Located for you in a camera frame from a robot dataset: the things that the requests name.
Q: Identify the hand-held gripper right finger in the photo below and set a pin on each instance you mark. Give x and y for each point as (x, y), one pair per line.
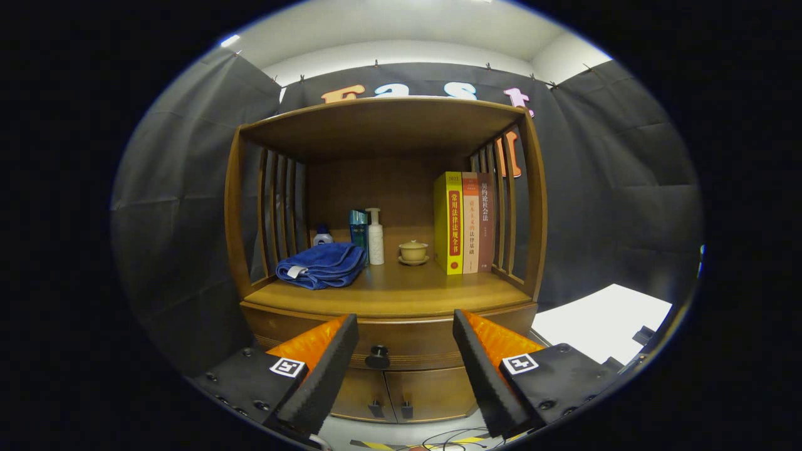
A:
(485, 376)

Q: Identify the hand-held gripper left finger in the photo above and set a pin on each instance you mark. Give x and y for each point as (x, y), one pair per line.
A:
(326, 376)

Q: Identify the wooden drawer with black knob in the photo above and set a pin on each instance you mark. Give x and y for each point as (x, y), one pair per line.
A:
(407, 341)

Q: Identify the wooden cabinet door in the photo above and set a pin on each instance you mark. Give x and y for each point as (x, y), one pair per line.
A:
(360, 394)
(438, 394)

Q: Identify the wooden countertop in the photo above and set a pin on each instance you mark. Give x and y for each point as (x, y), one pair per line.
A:
(413, 291)

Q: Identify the wooden cabinet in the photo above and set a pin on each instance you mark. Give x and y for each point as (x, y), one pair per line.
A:
(376, 128)

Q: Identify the yellow black floor tape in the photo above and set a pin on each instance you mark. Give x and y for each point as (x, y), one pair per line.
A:
(376, 445)

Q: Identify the blue folded towel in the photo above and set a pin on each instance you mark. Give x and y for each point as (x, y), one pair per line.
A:
(322, 266)

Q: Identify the beige saucer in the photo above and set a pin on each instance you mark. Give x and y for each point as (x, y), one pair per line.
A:
(413, 262)

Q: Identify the small white blue-capped bottle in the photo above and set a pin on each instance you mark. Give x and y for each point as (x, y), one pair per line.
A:
(322, 238)

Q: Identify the white pump bottle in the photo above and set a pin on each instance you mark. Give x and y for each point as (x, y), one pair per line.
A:
(376, 244)

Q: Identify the brown book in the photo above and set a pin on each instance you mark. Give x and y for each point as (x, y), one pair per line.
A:
(486, 232)

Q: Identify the beige lidded teacup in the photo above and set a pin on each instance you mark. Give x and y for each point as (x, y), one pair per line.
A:
(413, 250)

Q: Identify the teal bottle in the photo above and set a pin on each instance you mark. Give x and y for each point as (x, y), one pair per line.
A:
(358, 228)

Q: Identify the yellow book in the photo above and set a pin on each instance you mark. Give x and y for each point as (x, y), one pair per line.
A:
(442, 225)

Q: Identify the orange white book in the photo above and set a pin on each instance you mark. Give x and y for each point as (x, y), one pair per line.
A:
(470, 219)

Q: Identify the black backdrop cloth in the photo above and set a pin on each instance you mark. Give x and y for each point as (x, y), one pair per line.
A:
(182, 219)

